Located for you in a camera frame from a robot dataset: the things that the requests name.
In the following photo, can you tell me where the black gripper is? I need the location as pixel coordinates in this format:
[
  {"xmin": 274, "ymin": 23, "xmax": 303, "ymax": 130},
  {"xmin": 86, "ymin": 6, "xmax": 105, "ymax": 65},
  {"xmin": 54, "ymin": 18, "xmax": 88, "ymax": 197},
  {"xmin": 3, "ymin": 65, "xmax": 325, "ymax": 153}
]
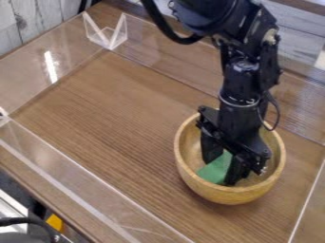
[{"xmin": 195, "ymin": 95, "xmax": 271, "ymax": 186}]

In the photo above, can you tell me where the green rectangular block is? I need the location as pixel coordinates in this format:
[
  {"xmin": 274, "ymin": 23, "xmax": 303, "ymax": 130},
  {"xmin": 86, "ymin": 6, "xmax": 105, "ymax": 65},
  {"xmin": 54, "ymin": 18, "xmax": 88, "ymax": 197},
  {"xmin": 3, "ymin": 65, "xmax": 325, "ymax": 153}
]
[{"xmin": 196, "ymin": 151, "xmax": 232, "ymax": 185}]

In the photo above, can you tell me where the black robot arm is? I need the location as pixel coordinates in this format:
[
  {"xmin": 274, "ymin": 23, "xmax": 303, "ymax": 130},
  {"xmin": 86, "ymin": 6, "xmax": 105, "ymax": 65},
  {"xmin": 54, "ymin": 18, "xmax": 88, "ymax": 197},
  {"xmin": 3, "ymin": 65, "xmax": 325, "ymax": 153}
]
[{"xmin": 138, "ymin": 0, "xmax": 282, "ymax": 186}]

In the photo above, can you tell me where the brown wooden bowl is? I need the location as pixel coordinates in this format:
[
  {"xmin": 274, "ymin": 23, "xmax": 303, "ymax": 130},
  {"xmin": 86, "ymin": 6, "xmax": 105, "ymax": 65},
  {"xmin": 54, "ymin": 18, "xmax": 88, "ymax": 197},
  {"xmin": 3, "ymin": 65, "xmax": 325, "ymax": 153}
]
[{"xmin": 172, "ymin": 112, "xmax": 287, "ymax": 206}]

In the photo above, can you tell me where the yellow label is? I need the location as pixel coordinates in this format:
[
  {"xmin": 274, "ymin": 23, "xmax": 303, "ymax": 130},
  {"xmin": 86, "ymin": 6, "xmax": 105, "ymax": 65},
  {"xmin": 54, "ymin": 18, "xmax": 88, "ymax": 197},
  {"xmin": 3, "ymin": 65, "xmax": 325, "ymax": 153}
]
[{"xmin": 45, "ymin": 214, "xmax": 62, "ymax": 233}]

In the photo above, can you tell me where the clear acrylic enclosure wall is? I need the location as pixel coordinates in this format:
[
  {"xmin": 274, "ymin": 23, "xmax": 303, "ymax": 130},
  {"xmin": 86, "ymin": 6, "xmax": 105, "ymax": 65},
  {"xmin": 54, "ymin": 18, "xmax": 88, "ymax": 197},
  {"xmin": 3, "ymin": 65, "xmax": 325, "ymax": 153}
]
[{"xmin": 0, "ymin": 2, "xmax": 325, "ymax": 243}]

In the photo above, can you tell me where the clear acrylic corner bracket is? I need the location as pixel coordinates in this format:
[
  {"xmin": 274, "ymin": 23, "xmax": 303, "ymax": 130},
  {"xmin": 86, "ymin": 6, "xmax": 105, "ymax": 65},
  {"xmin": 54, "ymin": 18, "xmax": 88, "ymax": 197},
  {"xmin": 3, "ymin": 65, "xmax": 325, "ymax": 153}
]
[{"xmin": 81, "ymin": 12, "xmax": 128, "ymax": 50}]

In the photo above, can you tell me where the black cable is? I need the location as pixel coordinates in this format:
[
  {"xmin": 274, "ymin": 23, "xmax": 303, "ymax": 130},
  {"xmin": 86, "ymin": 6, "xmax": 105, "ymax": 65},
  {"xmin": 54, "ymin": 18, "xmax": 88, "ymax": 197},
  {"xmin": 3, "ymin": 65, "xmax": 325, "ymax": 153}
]
[{"xmin": 0, "ymin": 215, "xmax": 61, "ymax": 243}]

